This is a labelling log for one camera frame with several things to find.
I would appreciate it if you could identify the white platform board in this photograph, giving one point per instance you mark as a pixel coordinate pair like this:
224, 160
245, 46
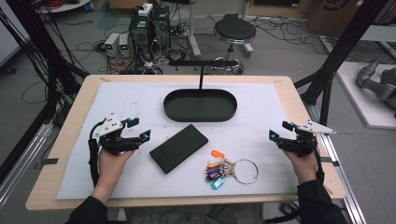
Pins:
358, 102

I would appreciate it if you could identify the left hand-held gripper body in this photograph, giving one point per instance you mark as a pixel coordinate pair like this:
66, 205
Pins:
109, 126

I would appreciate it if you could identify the person's grey pants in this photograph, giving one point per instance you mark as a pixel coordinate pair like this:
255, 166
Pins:
193, 214

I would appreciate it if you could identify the white power supply box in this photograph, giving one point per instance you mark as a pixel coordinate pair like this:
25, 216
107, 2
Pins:
124, 43
111, 43

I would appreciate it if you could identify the black frame post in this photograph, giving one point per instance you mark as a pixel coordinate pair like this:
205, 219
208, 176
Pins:
37, 46
342, 43

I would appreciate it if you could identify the black oval tray with hanger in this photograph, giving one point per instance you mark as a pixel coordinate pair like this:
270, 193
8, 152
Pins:
199, 105

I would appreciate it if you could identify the person's left hand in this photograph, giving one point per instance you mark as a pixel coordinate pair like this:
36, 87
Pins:
110, 168

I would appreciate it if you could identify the black round stool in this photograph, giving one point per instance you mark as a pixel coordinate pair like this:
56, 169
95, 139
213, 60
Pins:
235, 29

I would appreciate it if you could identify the black tape piece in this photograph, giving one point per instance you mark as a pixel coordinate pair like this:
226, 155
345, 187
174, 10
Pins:
49, 161
327, 160

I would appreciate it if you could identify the cardboard box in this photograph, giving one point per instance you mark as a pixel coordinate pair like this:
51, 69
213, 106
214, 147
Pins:
336, 15

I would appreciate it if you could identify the white power adapter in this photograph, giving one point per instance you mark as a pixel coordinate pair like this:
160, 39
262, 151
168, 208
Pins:
145, 9

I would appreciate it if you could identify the white foam mat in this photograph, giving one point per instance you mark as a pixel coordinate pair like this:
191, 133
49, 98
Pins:
140, 102

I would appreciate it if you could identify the black computer tower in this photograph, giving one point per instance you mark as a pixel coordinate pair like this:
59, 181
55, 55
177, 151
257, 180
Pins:
161, 26
141, 37

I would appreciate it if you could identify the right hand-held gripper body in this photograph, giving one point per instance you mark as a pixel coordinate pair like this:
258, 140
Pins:
303, 144

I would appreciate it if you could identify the aluminium rail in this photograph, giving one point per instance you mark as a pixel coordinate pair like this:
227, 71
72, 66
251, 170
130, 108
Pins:
21, 165
345, 183

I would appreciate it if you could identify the person's right hand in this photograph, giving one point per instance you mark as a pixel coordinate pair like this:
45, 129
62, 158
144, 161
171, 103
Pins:
305, 168

